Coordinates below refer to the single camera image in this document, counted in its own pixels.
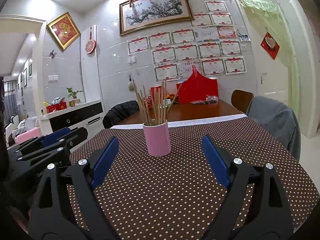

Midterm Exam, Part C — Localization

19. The framed plum blossom painting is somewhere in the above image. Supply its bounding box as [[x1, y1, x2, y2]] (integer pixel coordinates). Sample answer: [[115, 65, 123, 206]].
[[119, 0, 194, 36]]

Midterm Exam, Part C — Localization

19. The brown wooden chair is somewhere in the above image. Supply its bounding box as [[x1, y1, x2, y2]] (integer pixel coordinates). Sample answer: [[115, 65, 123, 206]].
[[231, 89, 254, 113]]

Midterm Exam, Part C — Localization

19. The green door curtain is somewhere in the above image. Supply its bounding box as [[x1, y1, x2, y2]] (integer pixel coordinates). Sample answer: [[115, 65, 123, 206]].
[[238, 0, 300, 115]]

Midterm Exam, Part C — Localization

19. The brown polka dot tablecloth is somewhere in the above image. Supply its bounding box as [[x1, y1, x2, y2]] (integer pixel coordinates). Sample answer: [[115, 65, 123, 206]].
[[70, 118, 319, 239]]

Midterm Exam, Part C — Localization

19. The wooden chopstick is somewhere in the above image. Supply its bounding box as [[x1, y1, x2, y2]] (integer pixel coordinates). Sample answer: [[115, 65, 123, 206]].
[[143, 85, 152, 126], [157, 87, 161, 125], [162, 80, 167, 123], [160, 81, 164, 124], [132, 80, 148, 125], [166, 84, 182, 114]]

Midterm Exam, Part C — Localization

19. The potted green plant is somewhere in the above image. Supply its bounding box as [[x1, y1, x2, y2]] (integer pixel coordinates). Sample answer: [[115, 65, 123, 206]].
[[66, 87, 83, 107]]

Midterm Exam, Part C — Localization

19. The gold framed red picture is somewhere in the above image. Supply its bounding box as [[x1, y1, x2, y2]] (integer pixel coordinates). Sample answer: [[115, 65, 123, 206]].
[[47, 12, 81, 51]]

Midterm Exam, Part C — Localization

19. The white black sideboard cabinet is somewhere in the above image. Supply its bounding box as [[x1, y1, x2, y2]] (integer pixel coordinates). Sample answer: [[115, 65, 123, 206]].
[[38, 100, 105, 140]]

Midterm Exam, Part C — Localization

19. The wooden chopstick in pile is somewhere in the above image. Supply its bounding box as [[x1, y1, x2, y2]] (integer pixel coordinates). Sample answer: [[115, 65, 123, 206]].
[[160, 81, 164, 124]]

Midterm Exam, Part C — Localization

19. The pink cylindrical utensil holder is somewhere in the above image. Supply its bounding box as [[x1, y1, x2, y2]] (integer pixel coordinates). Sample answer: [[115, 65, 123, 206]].
[[143, 121, 171, 157]]

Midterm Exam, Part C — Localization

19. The black jacket on chair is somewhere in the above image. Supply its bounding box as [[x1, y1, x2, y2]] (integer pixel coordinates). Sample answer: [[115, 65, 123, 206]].
[[103, 100, 139, 129]]

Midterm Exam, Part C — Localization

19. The red gift bag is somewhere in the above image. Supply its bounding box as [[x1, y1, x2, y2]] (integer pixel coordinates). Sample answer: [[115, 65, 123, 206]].
[[176, 65, 219, 104]]

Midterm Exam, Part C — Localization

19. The red box on sideboard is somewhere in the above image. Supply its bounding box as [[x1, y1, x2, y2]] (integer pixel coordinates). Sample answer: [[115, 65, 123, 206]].
[[46, 102, 67, 113]]

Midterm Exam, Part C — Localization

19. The grey jacket on chair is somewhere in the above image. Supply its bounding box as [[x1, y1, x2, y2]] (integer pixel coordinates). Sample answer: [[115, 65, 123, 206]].
[[246, 96, 301, 161]]

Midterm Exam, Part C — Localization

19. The red box on table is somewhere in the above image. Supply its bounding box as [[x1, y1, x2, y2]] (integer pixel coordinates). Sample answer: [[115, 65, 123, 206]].
[[150, 86, 162, 107]]

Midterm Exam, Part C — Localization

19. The red diamond door decoration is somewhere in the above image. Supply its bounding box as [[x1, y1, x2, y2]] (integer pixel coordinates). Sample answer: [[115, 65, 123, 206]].
[[260, 32, 280, 60]]

